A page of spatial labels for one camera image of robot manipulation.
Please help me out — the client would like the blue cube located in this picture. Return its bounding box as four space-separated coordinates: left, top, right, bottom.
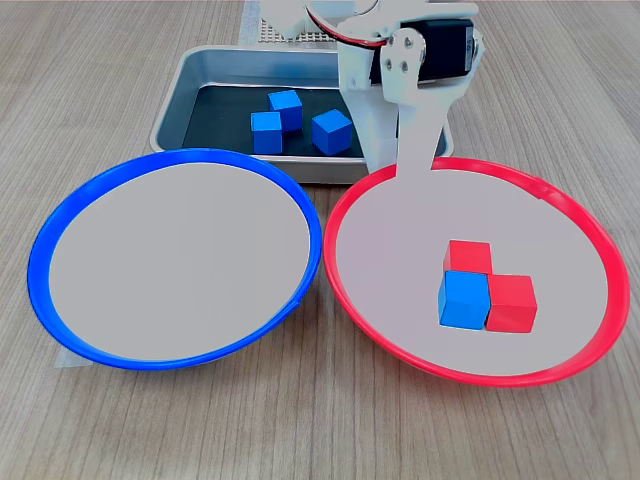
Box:
268 89 304 132
311 108 354 156
250 110 284 155

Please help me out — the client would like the red-rimmed white plate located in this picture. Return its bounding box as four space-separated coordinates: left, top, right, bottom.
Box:
323 156 631 390

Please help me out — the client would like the blue cube grainy face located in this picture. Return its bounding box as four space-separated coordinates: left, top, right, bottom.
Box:
438 270 490 331

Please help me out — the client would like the red cube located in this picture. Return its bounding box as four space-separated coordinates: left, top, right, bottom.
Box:
485 273 539 334
443 239 494 276

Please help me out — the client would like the black tray mat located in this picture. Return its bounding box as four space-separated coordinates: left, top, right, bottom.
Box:
180 83 369 160

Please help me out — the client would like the steel tray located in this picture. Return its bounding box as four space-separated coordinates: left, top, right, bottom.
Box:
149 44 455 185

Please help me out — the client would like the clear tape strip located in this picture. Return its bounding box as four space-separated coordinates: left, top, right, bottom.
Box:
53 348 95 369
239 0 262 47

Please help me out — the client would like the blue-rimmed white plate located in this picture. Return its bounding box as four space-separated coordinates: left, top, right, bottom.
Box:
27 147 322 371

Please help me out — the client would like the red black cable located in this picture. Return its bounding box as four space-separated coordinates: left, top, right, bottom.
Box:
305 4 390 51

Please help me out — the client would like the pale perforated base plate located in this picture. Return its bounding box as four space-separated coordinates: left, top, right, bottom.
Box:
257 19 341 46

